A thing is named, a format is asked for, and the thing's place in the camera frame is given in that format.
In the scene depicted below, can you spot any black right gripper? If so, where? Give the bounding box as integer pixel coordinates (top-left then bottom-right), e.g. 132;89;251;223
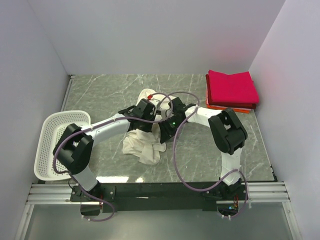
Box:
158;116;185;144

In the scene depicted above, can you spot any cream white t-shirt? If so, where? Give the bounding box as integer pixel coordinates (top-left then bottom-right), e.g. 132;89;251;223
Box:
121;87;168;166

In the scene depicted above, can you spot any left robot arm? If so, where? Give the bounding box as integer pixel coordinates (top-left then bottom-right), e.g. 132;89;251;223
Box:
52;98;160;201

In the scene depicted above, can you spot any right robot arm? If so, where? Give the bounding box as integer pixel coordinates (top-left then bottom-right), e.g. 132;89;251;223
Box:
159;97;248;200

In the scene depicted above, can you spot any pink folded t-shirt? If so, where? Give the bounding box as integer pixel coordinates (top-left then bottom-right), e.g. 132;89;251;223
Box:
205;89;256;114

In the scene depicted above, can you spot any orange folded t-shirt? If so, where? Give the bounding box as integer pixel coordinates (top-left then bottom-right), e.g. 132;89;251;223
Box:
206;104;252;114

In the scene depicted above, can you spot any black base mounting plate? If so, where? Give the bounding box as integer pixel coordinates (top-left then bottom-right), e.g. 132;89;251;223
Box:
70;182;246;215

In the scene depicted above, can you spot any magenta folded t-shirt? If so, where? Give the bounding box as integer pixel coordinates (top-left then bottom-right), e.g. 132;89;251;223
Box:
208;70;260;104

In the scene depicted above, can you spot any white perforated plastic basket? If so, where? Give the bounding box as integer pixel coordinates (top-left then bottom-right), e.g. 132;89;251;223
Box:
33;110;91;181

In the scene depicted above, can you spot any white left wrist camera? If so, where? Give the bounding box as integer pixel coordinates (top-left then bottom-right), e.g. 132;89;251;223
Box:
147;94;161;111

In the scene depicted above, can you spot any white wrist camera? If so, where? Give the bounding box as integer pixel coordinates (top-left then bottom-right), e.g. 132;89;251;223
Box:
160;107;172;121
147;94;161;111

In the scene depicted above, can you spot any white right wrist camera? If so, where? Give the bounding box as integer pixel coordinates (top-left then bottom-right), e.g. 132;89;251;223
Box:
160;107;172;121

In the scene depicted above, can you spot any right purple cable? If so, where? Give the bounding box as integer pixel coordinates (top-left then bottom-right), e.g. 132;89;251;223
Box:
172;106;250;221

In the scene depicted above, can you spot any aluminium extrusion rail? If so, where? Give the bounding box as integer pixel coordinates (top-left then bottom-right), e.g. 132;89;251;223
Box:
26;182;291;205

